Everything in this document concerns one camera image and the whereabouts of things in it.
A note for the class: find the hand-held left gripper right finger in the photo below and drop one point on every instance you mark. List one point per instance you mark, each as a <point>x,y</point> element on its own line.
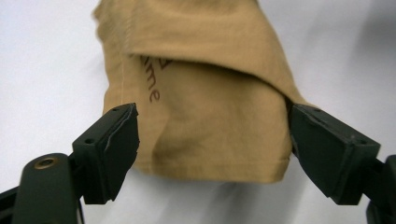
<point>333,155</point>

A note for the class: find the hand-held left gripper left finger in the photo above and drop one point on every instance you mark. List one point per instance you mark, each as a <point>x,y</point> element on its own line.
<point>106,155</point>

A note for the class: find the tan pants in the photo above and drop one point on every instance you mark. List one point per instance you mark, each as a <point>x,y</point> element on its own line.
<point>202,109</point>

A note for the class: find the white table mat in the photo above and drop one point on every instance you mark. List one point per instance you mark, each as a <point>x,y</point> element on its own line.
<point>46,62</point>

